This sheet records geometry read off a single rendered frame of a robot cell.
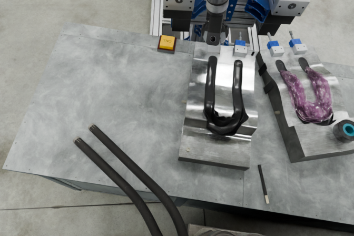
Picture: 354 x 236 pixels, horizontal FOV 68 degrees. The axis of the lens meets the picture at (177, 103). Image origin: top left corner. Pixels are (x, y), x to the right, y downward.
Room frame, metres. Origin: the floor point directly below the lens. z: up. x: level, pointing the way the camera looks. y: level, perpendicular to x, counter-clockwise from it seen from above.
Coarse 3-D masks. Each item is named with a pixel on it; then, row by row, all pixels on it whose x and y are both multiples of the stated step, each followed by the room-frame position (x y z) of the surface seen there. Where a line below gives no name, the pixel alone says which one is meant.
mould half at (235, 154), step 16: (224, 48) 0.71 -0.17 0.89; (192, 64) 0.61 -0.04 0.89; (224, 64) 0.63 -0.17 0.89; (192, 80) 0.54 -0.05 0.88; (224, 80) 0.56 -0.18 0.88; (192, 96) 0.45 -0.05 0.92; (224, 96) 0.47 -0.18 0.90; (192, 112) 0.38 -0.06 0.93; (224, 112) 0.39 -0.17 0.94; (256, 112) 0.41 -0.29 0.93; (192, 128) 0.34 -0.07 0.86; (240, 128) 0.35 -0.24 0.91; (256, 128) 0.35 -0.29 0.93; (192, 144) 0.28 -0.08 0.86; (208, 144) 0.29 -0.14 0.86; (224, 144) 0.30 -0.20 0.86; (240, 144) 0.31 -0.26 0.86; (192, 160) 0.23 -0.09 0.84; (208, 160) 0.23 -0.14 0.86; (224, 160) 0.24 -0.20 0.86; (240, 160) 0.25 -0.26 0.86
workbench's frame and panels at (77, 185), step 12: (60, 180) 0.14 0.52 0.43; (72, 180) 0.11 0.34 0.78; (108, 192) 0.13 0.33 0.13; (120, 192) 0.13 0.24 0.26; (144, 192) 0.13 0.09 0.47; (180, 204) 0.12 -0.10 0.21; (192, 204) 0.13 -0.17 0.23; (204, 204) 0.12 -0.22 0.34; (216, 204) 0.12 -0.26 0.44; (252, 216) 0.12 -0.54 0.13; (264, 216) 0.12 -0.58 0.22; (276, 216) 0.12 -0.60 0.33; (288, 216) 0.12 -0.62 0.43; (324, 228) 0.11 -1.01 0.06; (336, 228) 0.11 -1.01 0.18; (348, 228) 0.11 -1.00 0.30
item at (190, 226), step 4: (188, 224) 0.01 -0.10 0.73; (192, 224) 0.02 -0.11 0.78; (188, 228) 0.00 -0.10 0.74; (192, 228) 0.00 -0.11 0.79; (196, 228) 0.01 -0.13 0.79; (200, 228) 0.01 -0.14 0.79; (212, 228) 0.01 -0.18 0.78; (216, 228) 0.01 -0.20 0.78; (188, 232) -0.01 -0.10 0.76; (192, 232) -0.01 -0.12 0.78; (232, 232) 0.01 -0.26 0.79; (236, 232) 0.01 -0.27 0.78; (240, 232) 0.01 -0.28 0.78; (244, 232) 0.01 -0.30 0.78
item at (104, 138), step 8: (88, 128) 0.30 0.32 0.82; (96, 128) 0.30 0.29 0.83; (96, 136) 0.27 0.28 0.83; (104, 136) 0.27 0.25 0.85; (104, 144) 0.24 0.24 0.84; (112, 144) 0.24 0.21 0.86; (112, 152) 0.21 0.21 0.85; (120, 152) 0.21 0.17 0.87; (120, 160) 0.19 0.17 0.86; (128, 160) 0.19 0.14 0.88; (128, 168) 0.16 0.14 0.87; (136, 168) 0.16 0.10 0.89; (136, 176) 0.14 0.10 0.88; (144, 176) 0.14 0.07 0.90; (144, 184) 0.11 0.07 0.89; (152, 184) 0.11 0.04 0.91
